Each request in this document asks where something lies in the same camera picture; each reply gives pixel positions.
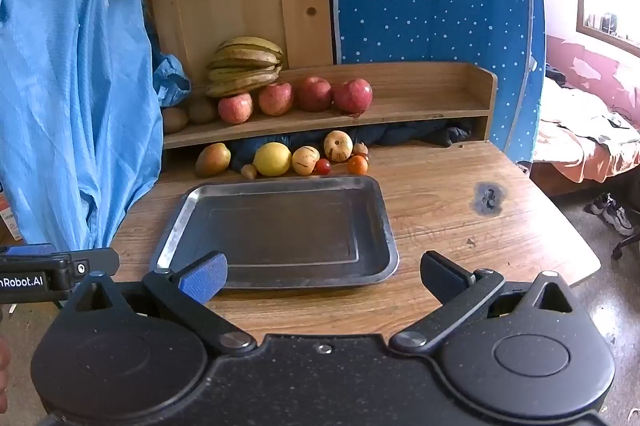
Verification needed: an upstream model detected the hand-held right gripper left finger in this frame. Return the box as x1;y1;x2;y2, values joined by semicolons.
59;251;258;353

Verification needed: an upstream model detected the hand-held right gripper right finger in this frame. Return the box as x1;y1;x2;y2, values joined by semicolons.
389;251;588;354

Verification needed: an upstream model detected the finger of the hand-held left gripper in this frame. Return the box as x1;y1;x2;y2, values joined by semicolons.
0;243;121;291

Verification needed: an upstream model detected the metal tray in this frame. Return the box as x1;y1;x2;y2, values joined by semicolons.
150;175;400;291

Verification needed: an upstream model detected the large yellow lemon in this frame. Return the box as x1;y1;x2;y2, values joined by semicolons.
252;142;292;177

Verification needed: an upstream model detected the striped pepino melon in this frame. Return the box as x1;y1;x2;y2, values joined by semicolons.
292;146;321;175
323;131;354;163

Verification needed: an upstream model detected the white red carton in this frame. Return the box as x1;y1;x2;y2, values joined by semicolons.
0;186;23;241

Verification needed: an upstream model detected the dark blue jacket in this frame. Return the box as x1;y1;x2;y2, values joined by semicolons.
230;126;473;167

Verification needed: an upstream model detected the light blue cloth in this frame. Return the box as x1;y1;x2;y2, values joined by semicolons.
0;0;163;251

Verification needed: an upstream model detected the grey sneaker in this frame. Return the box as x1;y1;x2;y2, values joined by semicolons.
590;193;615;217
602;205;636;237

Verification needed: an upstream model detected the red apple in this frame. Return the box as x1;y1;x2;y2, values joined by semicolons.
258;82;294;117
217;92;254;125
297;76;334;113
333;78;373;114

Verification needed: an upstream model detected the wooden shelf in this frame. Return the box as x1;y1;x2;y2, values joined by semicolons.
162;62;499;150

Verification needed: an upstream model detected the black chair base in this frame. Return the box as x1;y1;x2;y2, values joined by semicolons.
612;236;640;261

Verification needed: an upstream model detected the bed with orange sheet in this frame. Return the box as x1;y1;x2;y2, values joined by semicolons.
530;76;640;197

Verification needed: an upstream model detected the blue plastic bag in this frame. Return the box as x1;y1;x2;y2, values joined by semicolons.
152;53;192;108

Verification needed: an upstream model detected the bunch of yellow bananas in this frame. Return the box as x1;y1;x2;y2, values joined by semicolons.
206;36;285;98

